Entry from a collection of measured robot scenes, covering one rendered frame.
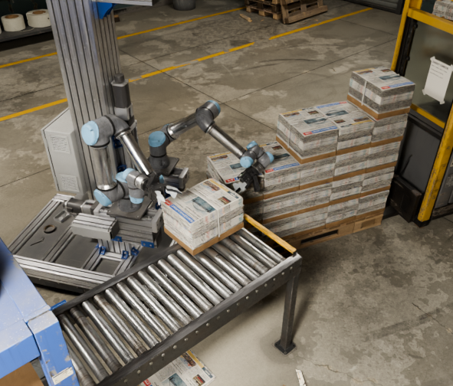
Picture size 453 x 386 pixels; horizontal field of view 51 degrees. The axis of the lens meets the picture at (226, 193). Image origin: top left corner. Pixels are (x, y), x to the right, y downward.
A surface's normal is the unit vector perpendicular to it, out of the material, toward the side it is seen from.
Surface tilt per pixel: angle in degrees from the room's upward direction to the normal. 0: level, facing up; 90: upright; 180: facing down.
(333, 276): 0
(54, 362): 90
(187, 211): 2
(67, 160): 90
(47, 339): 90
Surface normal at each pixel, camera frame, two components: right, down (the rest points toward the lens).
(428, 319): 0.00, -0.81
